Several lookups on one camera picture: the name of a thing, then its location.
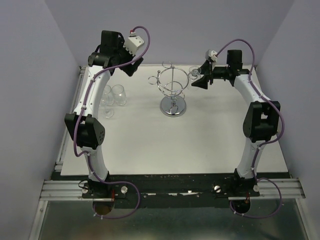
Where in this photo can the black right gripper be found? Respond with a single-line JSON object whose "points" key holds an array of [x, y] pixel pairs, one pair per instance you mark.
{"points": [[206, 69]]}

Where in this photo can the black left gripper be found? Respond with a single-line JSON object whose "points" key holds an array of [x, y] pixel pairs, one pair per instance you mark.
{"points": [[129, 69]]}

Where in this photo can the clear wine glass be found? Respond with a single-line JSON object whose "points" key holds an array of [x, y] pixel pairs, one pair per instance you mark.
{"points": [[119, 95], [194, 72], [107, 98], [107, 112]]}

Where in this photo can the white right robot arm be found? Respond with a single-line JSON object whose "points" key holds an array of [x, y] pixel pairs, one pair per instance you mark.
{"points": [[261, 120]]}

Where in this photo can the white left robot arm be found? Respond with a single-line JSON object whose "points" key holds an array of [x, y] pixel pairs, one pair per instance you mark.
{"points": [[84, 128]]}

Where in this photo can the chrome wine glass rack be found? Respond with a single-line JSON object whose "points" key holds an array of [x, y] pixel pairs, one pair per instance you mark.
{"points": [[171, 81]]}

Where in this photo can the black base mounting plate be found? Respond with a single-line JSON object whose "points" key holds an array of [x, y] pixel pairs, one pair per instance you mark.
{"points": [[163, 191]]}

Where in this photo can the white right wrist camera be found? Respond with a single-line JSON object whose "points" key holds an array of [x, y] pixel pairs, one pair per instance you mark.
{"points": [[211, 56]]}

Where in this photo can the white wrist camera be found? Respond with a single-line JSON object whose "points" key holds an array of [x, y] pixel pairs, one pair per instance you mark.
{"points": [[211, 56], [133, 43]]}

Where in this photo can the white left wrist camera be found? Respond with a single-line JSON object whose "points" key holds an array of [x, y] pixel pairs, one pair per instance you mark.
{"points": [[133, 43]]}

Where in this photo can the left aluminium frame rail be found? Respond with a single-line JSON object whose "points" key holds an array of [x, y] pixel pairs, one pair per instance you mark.
{"points": [[59, 161]]}

